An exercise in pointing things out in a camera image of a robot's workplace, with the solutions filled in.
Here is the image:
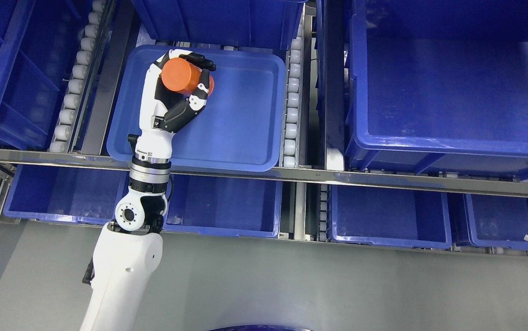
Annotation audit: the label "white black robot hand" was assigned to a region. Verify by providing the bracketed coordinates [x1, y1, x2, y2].
[130, 49, 217, 164]

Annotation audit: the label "large blue bin upper right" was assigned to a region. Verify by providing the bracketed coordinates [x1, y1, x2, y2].
[344, 0, 528, 180]

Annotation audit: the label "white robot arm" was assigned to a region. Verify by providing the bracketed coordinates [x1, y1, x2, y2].
[80, 154, 171, 331]

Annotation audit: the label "blue bin behind tray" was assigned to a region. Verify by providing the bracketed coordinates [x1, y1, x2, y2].
[133, 0, 305, 50]

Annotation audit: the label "blue bin lower right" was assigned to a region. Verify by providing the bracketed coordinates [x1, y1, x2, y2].
[327, 186, 452, 250]

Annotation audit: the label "orange cylindrical capacitor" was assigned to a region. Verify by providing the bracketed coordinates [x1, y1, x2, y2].
[157, 58, 203, 96]

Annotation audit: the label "blue bin lower left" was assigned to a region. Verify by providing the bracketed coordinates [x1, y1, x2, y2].
[3, 164, 129, 226]

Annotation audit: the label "blue bin lower middle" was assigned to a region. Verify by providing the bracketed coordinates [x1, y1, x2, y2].
[163, 175, 282, 238]

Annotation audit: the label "steel shelf rack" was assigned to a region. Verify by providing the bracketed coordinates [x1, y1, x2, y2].
[0, 0, 528, 241]

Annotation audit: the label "shallow blue tray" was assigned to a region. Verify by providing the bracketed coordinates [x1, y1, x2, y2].
[106, 45, 286, 172]

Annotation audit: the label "blue bin upper left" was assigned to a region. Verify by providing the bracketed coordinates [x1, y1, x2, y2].
[0, 0, 92, 149]

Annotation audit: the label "blue bin far right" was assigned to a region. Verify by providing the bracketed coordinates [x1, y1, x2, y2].
[447, 194, 528, 251]

